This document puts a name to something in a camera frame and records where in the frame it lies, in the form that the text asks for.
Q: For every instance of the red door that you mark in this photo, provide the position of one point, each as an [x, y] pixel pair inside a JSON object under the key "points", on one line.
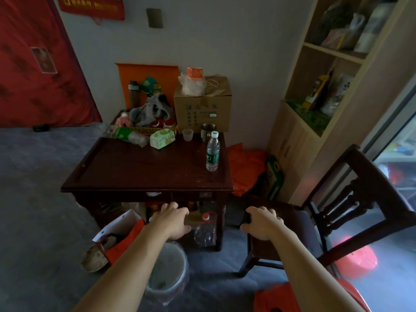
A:
{"points": [[35, 61]]}

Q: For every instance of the picture on red door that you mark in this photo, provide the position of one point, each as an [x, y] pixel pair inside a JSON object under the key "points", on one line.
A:
{"points": [[44, 60]]}

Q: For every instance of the clear plastic bag on shelf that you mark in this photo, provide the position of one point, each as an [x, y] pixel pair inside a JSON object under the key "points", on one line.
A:
{"points": [[344, 34]]}

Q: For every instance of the red wall banner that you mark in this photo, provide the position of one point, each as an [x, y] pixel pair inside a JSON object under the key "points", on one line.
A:
{"points": [[92, 6]]}

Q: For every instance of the crumpled plastic bag green label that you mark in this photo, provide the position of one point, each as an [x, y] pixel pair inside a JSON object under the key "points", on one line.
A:
{"points": [[128, 134]]}

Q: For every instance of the light wooden shelf cabinet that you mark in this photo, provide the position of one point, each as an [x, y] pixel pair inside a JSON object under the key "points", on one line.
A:
{"points": [[328, 94]]}

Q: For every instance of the white lined trash bin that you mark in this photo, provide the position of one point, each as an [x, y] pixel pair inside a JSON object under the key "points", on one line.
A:
{"points": [[167, 272]]}

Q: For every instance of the green yellow carton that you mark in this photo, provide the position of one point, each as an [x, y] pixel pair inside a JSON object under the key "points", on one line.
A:
{"points": [[274, 175]]}

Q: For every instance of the person's left thumb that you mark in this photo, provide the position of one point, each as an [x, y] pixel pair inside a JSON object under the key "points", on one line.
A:
{"points": [[186, 228]]}

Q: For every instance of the small clear plastic cup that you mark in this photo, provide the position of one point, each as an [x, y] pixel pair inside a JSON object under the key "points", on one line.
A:
{"points": [[188, 134]]}

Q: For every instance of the white packet on shelf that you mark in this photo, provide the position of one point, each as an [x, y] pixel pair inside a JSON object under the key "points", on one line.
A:
{"points": [[338, 95]]}

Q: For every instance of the woven basket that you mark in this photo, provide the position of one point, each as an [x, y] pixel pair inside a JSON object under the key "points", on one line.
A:
{"points": [[152, 129]]}

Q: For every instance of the green tissue pack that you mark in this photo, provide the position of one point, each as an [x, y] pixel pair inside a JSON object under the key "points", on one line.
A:
{"points": [[162, 139]]}

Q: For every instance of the green toy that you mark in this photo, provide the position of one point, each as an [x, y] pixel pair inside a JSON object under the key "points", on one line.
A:
{"points": [[149, 86]]}

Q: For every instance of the dark thermos bottle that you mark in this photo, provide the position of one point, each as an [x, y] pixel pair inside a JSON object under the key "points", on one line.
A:
{"points": [[133, 94]]}

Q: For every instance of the dark wooden table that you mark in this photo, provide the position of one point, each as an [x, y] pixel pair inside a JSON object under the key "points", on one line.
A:
{"points": [[146, 168]]}

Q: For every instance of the straw hat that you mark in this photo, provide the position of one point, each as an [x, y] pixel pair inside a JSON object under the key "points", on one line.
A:
{"points": [[94, 259]]}

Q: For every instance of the clear water bottle green label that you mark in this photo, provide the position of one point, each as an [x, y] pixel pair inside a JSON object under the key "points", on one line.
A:
{"points": [[213, 154]]}

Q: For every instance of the person's right hand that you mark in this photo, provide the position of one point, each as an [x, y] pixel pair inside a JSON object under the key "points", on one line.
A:
{"points": [[265, 225]]}

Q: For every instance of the person's left forearm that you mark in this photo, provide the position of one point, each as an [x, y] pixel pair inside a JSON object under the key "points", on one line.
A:
{"points": [[126, 272]]}

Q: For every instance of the yellow black packet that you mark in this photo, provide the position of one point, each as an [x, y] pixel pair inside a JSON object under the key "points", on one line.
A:
{"points": [[318, 89]]}

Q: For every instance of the orange board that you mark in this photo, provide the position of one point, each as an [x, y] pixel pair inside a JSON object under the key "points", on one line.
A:
{"points": [[128, 84]]}

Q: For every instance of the person's right forearm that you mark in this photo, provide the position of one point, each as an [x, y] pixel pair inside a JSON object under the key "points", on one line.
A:
{"points": [[312, 272]]}

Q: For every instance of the pink cloth item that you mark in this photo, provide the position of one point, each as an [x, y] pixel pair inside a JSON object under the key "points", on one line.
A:
{"points": [[123, 121]]}

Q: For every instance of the bagged stack of paper cups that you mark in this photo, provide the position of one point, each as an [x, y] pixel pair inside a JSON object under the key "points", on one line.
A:
{"points": [[194, 81]]}

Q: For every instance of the white orange paper bag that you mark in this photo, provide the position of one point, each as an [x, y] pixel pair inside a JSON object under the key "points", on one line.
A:
{"points": [[122, 235]]}

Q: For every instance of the white roll package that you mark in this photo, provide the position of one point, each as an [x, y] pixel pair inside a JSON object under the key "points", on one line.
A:
{"points": [[373, 27]]}

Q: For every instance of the person's right thumb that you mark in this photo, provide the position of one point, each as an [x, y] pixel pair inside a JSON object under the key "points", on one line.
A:
{"points": [[245, 226]]}

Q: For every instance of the steel mug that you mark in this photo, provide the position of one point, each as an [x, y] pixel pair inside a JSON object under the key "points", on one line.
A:
{"points": [[208, 131]]}

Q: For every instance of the red plastic stool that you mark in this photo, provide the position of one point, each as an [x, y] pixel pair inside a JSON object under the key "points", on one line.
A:
{"points": [[276, 298]]}

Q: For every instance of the dark wooden chair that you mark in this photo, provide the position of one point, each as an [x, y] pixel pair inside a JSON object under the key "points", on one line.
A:
{"points": [[344, 207]]}

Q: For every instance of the small black floor object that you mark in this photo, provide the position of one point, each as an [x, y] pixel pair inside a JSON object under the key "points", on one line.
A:
{"points": [[40, 128]]}

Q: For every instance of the grey wall switch plate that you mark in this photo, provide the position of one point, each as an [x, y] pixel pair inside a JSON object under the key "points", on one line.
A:
{"points": [[154, 18]]}

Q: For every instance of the orange plastic bag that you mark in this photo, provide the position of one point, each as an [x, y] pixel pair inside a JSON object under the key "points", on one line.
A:
{"points": [[243, 167]]}

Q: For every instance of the brown cardboard box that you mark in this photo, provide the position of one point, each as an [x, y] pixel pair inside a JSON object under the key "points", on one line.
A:
{"points": [[203, 107]]}

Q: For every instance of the large clear jug red cap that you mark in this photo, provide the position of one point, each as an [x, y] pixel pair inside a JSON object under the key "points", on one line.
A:
{"points": [[205, 232]]}

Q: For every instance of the red plastic basin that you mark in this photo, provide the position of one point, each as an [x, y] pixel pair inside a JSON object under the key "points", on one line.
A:
{"points": [[357, 259]]}

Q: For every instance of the person's left hand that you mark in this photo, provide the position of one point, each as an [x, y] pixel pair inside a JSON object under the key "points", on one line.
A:
{"points": [[170, 222]]}

